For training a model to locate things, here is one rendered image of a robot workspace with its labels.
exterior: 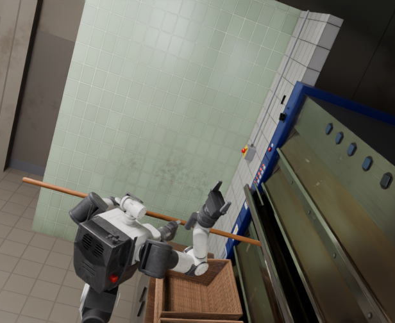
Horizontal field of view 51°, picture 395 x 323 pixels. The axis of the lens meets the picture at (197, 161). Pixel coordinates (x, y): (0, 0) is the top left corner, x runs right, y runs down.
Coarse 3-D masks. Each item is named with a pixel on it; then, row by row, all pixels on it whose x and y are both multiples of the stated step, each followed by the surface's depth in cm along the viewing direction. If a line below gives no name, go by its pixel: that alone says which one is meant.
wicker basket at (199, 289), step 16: (176, 272) 298; (208, 272) 300; (224, 272) 294; (160, 288) 267; (176, 288) 291; (192, 288) 296; (208, 288) 302; (160, 304) 251; (176, 304) 275; (192, 304) 281; (208, 304) 287; (224, 304) 270; (240, 304) 255
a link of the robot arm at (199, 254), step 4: (192, 248) 206; (196, 248) 196; (200, 248) 195; (204, 248) 196; (188, 252) 204; (192, 252) 204; (196, 252) 198; (200, 252) 197; (204, 252) 198; (192, 256) 202; (196, 256) 200; (200, 256) 199; (204, 256) 200; (196, 260) 201; (200, 260) 201; (204, 260) 201; (196, 264) 200
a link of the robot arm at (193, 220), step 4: (196, 212) 184; (192, 216) 182; (196, 216) 183; (188, 220) 185; (192, 220) 183; (196, 220) 183; (200, 220) 181; (188, 224) 186; (192, 224) 186; (196, 224) 184; (200, 224) 181; (204, 224) 180; (188, 228) 187; (196, 228) 184; (204, 228) 184; (208, 228) 185; (208, 232) 185
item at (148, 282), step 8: (176, 248) 338; (184, 248) 342; (208, 256) 343; (168, 272) 305; (144, 280) 321; (152, 280) 291; (144, 288) 295; (152, 288) 283; (144, 296) 293; (152, 296) 276; (136, 304) 326; (144, 304) 280; (152, 304) 269; (200, 304) 285; (136, 312) 311; (144, 312) 269; (152, 312) 263; (136, 320) 297; (144, 320) 254; (152, 320) 256
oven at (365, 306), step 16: (304, 96) 265; (336, 112) 236; (352, 112) 262; (352, 128) 202; (368, 128) 221; (384, 128) 244; (368, 144) 176; (384, 144) 191; (288, 176) 250; (304, 208) 216; (320, 224) 194; (256, 256) 260; (336, 256) 173; (352, 288) 156; (272, 304) 218; (368, 304) 144; (368, 320) 141
